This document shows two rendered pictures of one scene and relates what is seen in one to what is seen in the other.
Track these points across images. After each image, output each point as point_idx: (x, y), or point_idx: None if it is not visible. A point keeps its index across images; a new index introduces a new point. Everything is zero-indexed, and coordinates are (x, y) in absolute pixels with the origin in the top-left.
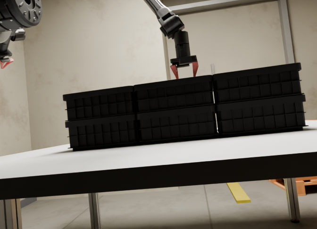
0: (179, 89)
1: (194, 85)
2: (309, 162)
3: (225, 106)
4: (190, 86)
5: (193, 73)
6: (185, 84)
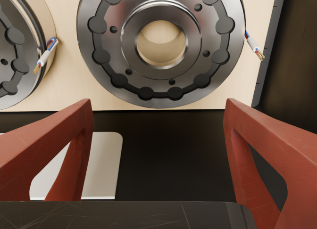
0: (122, 170)
1: (210, 178)
2: None
3: None
4: (186, 175)
5: (236, 199)
6: (159, 187)
